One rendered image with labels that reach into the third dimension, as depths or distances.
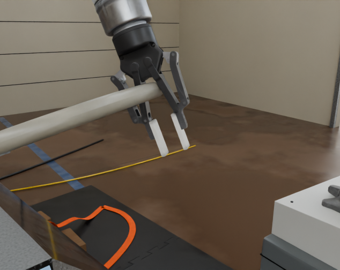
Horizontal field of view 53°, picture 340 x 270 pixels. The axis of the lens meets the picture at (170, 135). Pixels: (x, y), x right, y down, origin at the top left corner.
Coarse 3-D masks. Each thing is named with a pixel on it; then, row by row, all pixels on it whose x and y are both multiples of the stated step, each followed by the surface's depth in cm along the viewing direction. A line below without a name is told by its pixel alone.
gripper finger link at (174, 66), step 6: (174, 54) 59; (174, 60) 60; (174, 66) 60; (174, 72) 60; (180, 72) 62; (174, 78) 60; (180, 78) 60; (180, 84) 60; (180, 90) 61; (186, 90) 63; (180, 96) 61; (186, 96) 61; (186, 102) 61
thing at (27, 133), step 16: (112, 96) 51; (128, 96) 53; (144, 96) 56; (64, 112) 47; (80, 112) 47; (96, 112) 49; (112, 112) 51; (16, 128) 45; (32, 128) 45; (48, 128) 46; (64, 128) 47; (0, 144) 44; (16, 144) 45
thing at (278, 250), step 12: (264, 240) 102; (276, 240) 101; (264, 252) 103; (276, 252) 99; (288, 252) 96; (300, 252) 95; (264, 264) 103; (276, 264) 100; (288, 264) 96; (300, 264) 93; (312, 264) 91; (324, 264) 91
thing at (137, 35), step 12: (144, 24) 59; (120, 36) 58; (132, 36) 58; (144, 36) 59; (120, 48) 59; (132, 48) 58; (144, 48) 60; (156, 48) 60; (120, 60) 62; (132, 60) 61; (156, 60) 60; (144, 72) 61
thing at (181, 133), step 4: (172, 116) 61; (176, 120) 62; (176, 124) 62; (176, 128) 62; (180, 128) 62; (180, 132) 62; (184, 132) 64; (180, 136) 62; (184, 136) 63; (180, 140) 62; (184, 140) 62; (184, 144) 62; (188, 144) 64; (184, 148) 62
